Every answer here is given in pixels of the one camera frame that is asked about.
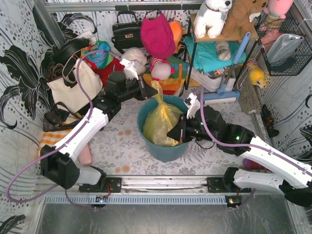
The magenta fuzzy bag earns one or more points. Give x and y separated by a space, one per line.
157 37

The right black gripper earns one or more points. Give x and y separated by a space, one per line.
182 127

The red cloth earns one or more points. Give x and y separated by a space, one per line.
103 73

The teal plastic trash bin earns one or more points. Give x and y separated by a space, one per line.
161 153

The colourful printed bag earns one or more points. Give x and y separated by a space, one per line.
98 60

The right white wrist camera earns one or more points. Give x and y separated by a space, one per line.
193 105

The rainbow striped bag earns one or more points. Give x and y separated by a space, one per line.
175 81

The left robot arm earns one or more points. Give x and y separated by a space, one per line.
59 162

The orange checkered cloth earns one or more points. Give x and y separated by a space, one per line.
51 138

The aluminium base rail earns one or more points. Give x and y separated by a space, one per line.
161 185

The white plush dog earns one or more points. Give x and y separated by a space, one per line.
211 17

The brown plush bear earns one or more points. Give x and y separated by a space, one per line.
242 15

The grey chenille duster mop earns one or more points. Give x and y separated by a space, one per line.
248 100

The purple orange sock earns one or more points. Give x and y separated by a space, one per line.
249 164

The silver foil pouch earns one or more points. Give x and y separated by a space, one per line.
284 47

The teal folded cloth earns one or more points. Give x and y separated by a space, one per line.
206 58

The black leather handbag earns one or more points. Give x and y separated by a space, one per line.
127 35

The black metal shelf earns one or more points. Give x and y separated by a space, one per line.
235 36

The yellow plush duck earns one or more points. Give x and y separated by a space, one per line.
256 74

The cream canvas tote bag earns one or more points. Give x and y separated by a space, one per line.
72 96

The pink plush toy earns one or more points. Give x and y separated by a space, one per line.
277 9

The black wire basket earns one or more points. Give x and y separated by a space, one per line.
269 32

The white sneaker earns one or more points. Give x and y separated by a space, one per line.
210 84

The cream plush sheep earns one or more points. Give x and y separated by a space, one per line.
135 53

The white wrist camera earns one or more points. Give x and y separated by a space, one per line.
193 105
130 68

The pink plush pig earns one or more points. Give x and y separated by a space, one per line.
160 69

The pink glasses case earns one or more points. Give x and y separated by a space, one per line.
85 157

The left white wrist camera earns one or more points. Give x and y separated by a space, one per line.
130 68

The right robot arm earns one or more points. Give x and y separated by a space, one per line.
286 175

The brown patterned handbag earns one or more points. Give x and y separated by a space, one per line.
54 120

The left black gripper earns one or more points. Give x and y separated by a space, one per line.
142 89

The orange plush toy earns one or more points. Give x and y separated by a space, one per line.
177 34

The yellow plastic trash bag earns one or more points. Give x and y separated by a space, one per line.
161 120

